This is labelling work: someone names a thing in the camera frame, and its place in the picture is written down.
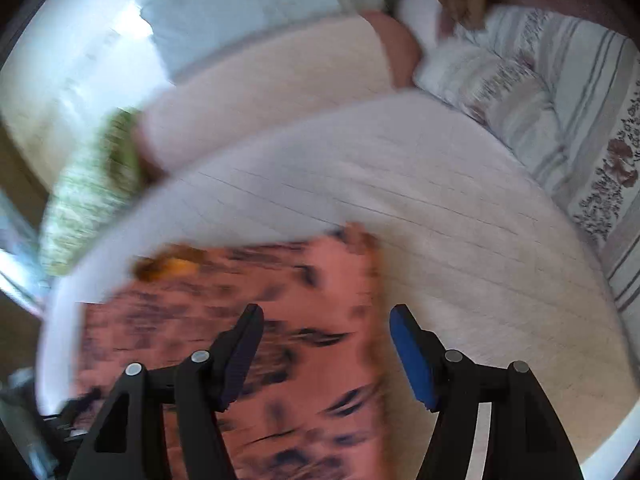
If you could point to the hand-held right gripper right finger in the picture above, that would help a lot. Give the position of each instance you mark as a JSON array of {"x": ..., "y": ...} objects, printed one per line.
[{"x": 412, "y": 355}]

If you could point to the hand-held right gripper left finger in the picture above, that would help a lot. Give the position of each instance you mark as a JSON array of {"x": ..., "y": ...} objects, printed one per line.
[{"x": 240, "y": 360}]

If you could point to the orange floral long-sleeve shirt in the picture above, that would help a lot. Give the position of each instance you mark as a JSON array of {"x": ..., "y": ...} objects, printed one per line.
[{"x": 310, "y": 300}]

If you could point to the green checked pillow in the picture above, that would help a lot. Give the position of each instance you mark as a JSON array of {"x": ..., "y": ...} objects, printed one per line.
[{"x": 85, "y": 195}]

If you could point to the striped floral pillow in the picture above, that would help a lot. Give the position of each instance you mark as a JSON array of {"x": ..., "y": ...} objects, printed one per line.
[
  {"x": 590, "y": 85},
  {"x": 490, "y": 95}
]

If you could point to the pink bolster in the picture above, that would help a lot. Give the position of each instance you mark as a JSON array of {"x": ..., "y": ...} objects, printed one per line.
[{"x": 275, "y": 85}]

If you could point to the grey pillow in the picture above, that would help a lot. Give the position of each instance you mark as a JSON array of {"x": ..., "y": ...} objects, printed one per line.
[{"x": 225, "y": 20}]

